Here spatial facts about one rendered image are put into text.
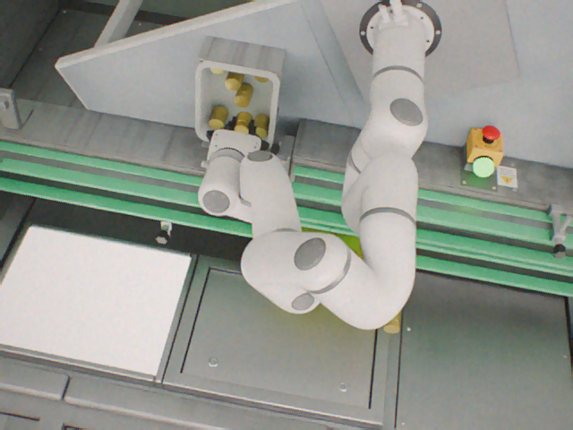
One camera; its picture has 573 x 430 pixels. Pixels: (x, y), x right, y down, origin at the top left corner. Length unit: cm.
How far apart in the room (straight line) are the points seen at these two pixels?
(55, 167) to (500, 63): 98
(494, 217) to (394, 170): 52
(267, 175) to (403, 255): 31
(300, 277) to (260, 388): 59
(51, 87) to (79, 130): 47
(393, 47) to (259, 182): 34
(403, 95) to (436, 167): 42
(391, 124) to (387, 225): 19
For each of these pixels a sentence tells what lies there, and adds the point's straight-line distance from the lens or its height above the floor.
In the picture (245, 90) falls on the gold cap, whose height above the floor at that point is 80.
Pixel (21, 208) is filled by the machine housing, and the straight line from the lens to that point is 185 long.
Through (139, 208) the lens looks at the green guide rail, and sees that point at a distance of 165.
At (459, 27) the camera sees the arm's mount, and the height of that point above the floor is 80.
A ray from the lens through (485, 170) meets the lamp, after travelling 154.
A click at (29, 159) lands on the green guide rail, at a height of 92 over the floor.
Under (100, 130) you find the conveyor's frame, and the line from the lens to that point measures 170.
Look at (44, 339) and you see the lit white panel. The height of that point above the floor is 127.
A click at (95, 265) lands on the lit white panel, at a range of 167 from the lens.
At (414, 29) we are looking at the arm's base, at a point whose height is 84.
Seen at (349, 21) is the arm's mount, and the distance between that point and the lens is 137.
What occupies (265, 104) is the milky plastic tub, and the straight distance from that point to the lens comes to 156.
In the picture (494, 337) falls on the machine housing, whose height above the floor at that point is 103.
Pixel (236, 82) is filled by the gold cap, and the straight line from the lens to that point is 148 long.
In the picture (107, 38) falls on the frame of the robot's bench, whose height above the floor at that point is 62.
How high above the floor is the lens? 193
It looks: 39 degrees down
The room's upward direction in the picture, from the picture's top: 168 degrees counter-clockwise
